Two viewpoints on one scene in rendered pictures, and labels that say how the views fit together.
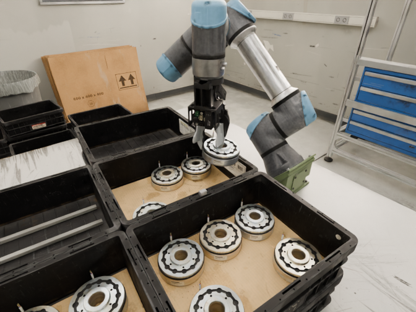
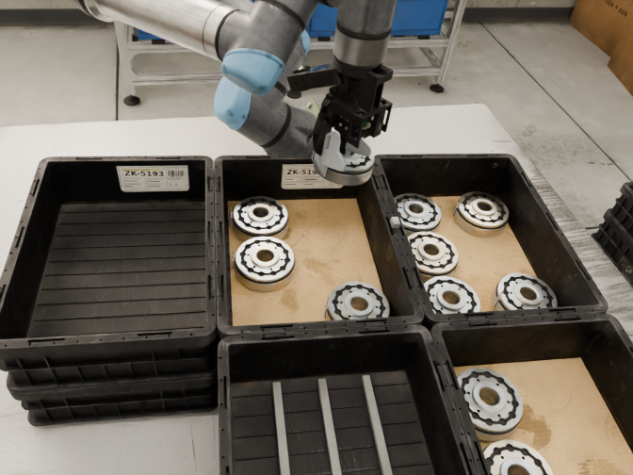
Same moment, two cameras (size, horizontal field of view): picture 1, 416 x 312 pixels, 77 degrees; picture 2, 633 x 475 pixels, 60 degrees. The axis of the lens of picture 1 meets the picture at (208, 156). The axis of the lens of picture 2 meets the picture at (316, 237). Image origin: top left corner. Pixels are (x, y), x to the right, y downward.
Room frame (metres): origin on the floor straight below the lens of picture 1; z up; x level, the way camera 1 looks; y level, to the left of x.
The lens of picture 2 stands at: (0.40, 0.70, 1.56)
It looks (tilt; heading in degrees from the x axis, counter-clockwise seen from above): 45 degrees down; 289
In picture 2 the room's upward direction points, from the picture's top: 8 degrees clockwise
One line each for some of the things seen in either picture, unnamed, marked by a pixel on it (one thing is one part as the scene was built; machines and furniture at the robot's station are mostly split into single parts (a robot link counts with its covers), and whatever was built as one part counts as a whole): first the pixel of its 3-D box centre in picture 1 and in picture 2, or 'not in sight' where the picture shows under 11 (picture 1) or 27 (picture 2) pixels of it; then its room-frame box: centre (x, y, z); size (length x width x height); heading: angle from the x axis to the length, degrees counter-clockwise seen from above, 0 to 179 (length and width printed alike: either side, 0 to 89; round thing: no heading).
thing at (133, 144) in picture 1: (140, 143); (122, 261); (0.89, 0.26, 0.87); 0.40 x 0.30 x 0.11; 123
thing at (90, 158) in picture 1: (138, 131); (118, 239); (0.89, 0.26, 0.92); 0.40 x 0.30 x 0.02; 123
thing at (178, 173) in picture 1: (166, 174); (265, 258); (0.69, 0.13, 0.86); 0.10 x 0.10 x 0.01
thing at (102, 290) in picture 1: (96, 299); (488, 397); (0.28, 0.21, 0.86); 0.05 x 0.05 x 0.01
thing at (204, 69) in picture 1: (209, 67); (362, 43); (0.62, 0.00, 1.21); 0.08 x 0.08 x 0.05
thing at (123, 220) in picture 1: (174, 169); (306, 233); (0.63, 0.10, 0.92); 0.40 x 0.30 x 0.02; 123
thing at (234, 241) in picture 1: (220, 235); (430, 252); (0.44, -0.03, 0.86); 0.10 x 0.10 x 0.01
